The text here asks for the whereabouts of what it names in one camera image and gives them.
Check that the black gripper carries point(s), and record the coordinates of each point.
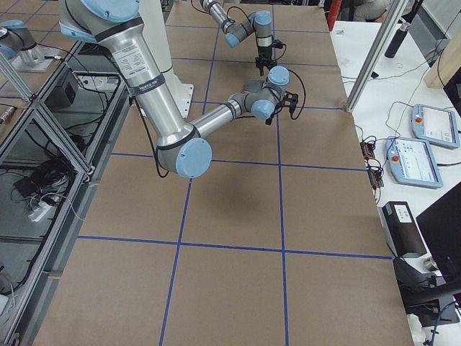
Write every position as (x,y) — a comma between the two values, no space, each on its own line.
(269,119)
(261,53)

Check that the pink and blue towel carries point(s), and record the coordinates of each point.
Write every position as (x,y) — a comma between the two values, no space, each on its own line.
(253,86)

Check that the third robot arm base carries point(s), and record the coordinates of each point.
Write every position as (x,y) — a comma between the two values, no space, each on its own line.
(19,46)

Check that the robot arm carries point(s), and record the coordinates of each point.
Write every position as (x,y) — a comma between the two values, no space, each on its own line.
(258,23)
(181,146)

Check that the black cylinder bottle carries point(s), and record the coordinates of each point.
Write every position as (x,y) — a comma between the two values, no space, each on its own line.
(397,40)

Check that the near teach pendant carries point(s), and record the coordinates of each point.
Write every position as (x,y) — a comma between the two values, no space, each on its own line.
(412,162)

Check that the teach pendant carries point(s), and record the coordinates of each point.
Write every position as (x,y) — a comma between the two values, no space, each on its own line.
(412,162)
(436,125)

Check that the far teach pendant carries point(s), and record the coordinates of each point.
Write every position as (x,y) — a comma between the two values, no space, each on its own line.
(436,125)

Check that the black box with label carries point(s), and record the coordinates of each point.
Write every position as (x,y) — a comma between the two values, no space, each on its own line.
(403,231)

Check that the blue tape line lengthwise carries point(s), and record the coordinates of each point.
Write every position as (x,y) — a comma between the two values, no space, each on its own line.
(282,233)

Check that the black monitor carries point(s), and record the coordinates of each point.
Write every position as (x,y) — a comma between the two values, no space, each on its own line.
(440,227)

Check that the blue tape line crosswise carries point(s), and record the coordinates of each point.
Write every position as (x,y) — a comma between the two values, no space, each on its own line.
(231,247)

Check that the white power strip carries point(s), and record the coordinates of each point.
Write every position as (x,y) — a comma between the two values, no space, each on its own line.
(39,212)

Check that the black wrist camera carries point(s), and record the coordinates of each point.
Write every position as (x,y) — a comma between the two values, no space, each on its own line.
(278,44)
(290,101)

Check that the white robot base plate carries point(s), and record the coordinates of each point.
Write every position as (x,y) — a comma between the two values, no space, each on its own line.
(182,94)

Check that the aluminium frame post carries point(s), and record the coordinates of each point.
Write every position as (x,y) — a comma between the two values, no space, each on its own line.
(376,50)

